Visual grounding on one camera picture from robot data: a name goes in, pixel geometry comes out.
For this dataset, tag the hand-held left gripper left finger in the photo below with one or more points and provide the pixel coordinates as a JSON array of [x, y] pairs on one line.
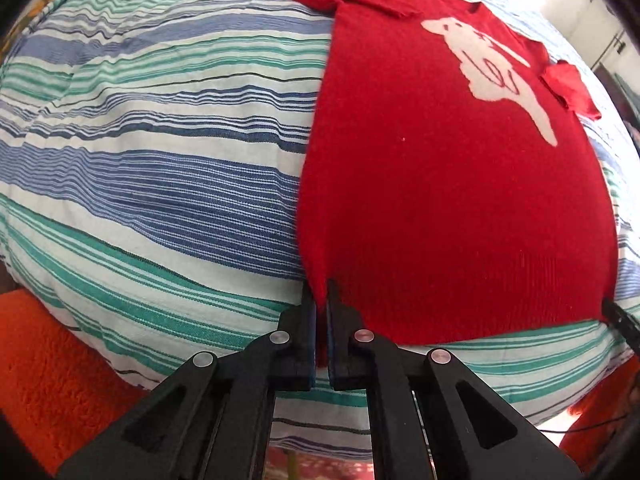
[[309, 350]]

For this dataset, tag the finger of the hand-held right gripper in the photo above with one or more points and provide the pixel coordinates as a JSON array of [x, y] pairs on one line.
[[622, 325]]

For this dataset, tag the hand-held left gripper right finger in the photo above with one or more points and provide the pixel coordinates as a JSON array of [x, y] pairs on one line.
[[333, 350]]

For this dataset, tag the red shirt with white print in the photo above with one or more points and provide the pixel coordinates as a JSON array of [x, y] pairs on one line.
[[425, 185]]

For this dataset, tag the orange cloth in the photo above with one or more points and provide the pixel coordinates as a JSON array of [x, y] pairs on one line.
[[600, 405]]

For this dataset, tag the dark wooden furniture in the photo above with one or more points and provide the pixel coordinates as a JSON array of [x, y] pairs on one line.
[[627, 95]]

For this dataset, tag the blue green striped bed sheet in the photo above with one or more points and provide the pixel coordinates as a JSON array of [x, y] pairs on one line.
[[150, 160]]

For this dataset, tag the orange fluffy rug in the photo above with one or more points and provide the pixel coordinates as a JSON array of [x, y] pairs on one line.
[[55, 375]]

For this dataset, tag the dark wall fixture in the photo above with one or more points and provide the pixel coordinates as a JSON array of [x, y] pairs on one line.
[[620, 47]]

